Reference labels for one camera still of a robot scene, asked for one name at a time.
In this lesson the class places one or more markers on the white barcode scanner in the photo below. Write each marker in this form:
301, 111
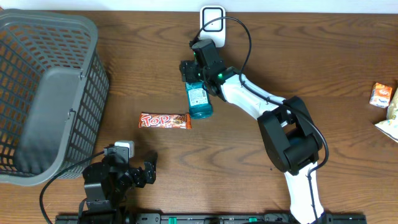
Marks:
216, 30

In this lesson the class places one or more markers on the yellow snack bag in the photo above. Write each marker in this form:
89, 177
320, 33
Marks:
389, 126

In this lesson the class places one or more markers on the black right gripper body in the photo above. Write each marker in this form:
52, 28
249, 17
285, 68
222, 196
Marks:
192, 71

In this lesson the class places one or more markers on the blue liquid bottle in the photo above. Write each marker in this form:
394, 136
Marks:
198, 101

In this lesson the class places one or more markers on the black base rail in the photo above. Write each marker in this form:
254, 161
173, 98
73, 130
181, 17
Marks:
276, 218

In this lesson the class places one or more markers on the dark grey plastic basket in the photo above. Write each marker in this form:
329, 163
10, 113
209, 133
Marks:
53, 93

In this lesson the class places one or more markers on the orange Top chocolate bar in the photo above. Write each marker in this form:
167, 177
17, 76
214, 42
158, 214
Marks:
150, 120

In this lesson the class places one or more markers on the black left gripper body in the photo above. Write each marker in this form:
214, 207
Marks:
120, 180

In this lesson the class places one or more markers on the small orange snack packet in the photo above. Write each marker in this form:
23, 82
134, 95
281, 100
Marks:
380, 95

